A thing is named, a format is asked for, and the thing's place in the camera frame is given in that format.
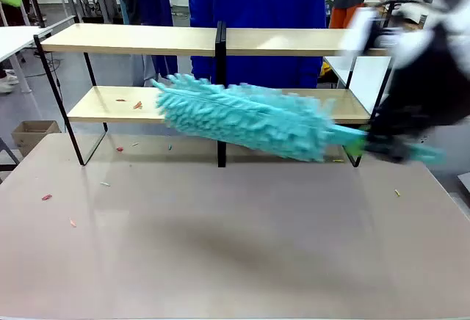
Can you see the person in blue sweater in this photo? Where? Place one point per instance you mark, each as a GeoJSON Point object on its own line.
{"type": "Point", "coordinates": [257, 8]}

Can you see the white table behind shelf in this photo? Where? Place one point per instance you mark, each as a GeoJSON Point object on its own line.
{"type": "Point", "coordinates": [367, 72]}

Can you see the white side table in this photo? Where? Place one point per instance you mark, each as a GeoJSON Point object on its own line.
{"type": "Point", "coordinates": [14, 39]}

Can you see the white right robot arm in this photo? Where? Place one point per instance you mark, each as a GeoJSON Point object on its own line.
{"type": "Point", "coordinates": [411, 41]}

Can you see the teal microfibre duster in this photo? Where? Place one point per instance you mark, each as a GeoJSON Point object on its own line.
{"type": "Point", "coordinates": [238, 118]}

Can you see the wooden shelf with black frame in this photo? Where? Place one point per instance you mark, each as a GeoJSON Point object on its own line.
{"type": "Point", "coordinates": [128, 39]}

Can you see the pale paper scrap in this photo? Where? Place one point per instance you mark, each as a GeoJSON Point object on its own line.
{"type": "Point", "coordinates": [105, 184]}

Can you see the brown cardboard box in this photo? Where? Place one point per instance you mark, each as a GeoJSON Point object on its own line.
{"type": "Point", "coordinates": [35, 134]}

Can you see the orange paper scrap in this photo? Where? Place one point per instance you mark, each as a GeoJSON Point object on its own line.
{"type": "Point", "coordinates": [72, 222]}
{"type": "Point", "coordinates": [137, 105]}

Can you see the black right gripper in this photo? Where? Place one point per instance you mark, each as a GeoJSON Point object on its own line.
{"type": "Point", "coordinates": [437, 89]}

